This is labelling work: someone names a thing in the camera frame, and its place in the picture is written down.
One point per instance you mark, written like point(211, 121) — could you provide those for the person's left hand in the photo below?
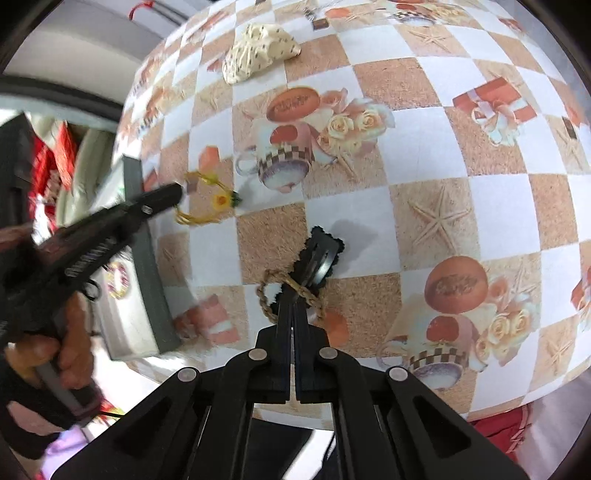
point(73, 353)

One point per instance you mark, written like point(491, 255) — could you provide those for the cream polka dot scrunchie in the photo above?
point(258, 48)

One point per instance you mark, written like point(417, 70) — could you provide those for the grey rimmed white tray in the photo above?
point(132, 315)

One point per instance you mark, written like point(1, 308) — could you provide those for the red embroidered cushion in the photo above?
point(65, 151)

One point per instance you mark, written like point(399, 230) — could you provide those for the checkered printed tablecloth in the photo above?
point(442, 141)

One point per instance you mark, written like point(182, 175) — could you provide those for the green leather sofa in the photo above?
point(92, 165)

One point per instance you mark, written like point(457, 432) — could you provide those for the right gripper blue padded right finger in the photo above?
point(303, 358)

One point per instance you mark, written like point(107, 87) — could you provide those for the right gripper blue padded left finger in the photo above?
point(283, 342)

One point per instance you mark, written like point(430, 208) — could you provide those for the red cloth below table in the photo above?
point(506, 430)

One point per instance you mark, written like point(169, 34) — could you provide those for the black scalloped hair clip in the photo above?
point(309, 273)

